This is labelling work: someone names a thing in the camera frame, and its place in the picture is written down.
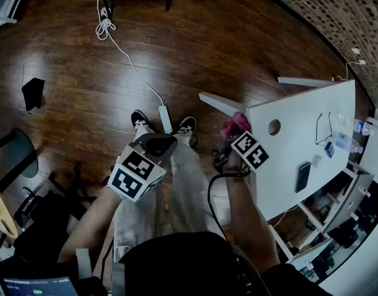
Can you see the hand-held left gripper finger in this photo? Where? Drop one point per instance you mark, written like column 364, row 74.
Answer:
column 164, row 148
column 141, row 140

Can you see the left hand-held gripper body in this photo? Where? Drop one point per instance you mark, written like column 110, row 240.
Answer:
column 130, row 177

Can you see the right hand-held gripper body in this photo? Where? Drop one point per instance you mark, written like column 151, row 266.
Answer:
column 250, row 151

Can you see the pink cloth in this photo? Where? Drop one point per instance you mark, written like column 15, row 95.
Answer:
column 235, row 123

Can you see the person's left forearm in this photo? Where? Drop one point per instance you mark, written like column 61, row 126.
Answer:
column 90, row 220

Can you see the person's right forearm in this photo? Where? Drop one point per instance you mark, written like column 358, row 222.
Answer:
column 250, row 220

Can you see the person's left shoe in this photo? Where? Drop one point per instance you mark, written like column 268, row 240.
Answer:
column 138, row 119

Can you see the person's shoe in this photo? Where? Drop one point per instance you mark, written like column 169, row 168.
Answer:
column 188, row 123
column 138, row 119

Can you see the white power strip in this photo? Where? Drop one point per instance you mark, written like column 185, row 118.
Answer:
column 165, row 119

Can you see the person's right shoe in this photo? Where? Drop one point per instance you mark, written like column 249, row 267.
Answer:
column 188, row 123

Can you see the white table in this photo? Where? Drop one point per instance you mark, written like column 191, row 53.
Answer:
column 287, row 153

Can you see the black smartphone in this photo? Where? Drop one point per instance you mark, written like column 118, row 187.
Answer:
column 302, row 177

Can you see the white earbuds case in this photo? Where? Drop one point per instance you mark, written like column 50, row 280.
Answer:
column 317, row 161

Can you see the small blue box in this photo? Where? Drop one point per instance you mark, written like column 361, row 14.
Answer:
column 330, row 149

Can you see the clear plastic water bottle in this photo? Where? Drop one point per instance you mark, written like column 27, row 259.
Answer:
column 343, row 140
column 361, row 127

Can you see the black office chair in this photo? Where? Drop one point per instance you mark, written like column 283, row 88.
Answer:
column 43, row 227

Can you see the person's black shirt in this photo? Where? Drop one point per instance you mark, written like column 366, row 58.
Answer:
column 182, row 264

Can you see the white equipment rack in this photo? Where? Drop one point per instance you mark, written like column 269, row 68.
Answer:
column 349, row 196

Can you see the black flat pouch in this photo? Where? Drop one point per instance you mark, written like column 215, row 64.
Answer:
column 33, row 92

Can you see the wooden side table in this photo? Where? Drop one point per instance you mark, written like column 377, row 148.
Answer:
column 0, row 208

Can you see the laptop screen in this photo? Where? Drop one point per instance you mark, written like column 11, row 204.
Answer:
column 37, row 287

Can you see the white wall socket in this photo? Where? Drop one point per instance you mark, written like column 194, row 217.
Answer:
column 355, row 50
column 362, row 62

